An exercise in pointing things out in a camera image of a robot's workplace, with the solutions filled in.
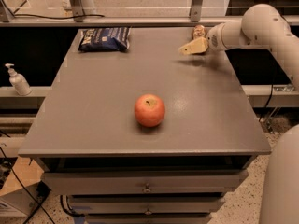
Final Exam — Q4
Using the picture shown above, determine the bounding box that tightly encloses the cardboard box on floor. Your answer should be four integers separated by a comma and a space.
0, 158, 43, 217

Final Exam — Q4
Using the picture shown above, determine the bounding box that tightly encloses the right metal frame post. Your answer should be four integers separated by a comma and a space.
190, 0, 203, 22

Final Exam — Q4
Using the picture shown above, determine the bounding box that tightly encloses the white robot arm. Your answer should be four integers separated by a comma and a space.
179, 4, 299, 224

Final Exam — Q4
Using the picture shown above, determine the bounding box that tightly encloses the metal frame post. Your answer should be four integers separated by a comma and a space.
69, 0, 85, 22
190, 0, 203, 22

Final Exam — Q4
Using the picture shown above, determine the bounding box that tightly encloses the red apple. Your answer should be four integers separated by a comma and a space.
135, 94, 165, 127

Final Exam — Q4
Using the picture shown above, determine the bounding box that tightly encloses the drawer knob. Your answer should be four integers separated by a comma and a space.
144, 207, 152, 216
142, 184, 151, 193

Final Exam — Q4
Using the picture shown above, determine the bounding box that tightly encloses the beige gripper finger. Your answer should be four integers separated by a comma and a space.
178, 37, 208, 55

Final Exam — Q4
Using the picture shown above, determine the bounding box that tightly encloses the orange soda can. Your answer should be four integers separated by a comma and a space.
192, 25, 206, 39

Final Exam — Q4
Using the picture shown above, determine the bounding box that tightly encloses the grey drawer cabinet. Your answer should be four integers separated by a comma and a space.
20, 28, 270, 224

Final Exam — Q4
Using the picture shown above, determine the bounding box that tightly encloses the left metal frame post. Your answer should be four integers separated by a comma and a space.
69, 0, 85, 22

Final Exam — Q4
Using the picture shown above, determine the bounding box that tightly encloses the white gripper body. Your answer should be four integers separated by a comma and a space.
206, 23, 230, 51

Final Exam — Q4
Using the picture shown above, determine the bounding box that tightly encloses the black cable on shelf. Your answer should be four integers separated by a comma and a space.
0, 0, 106, 21

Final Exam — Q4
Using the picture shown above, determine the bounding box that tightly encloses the top drawer knob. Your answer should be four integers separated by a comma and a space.
142, 184, 151, 193

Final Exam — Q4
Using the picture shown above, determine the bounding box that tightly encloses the black floor cable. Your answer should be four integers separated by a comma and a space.
0, 147, 57, 224

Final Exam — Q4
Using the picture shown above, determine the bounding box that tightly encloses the white pump bottle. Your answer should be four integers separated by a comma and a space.
5, 63, 32, 96

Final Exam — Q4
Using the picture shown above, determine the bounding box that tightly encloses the blue chip bag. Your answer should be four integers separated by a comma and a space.
78, 27, 131, 52

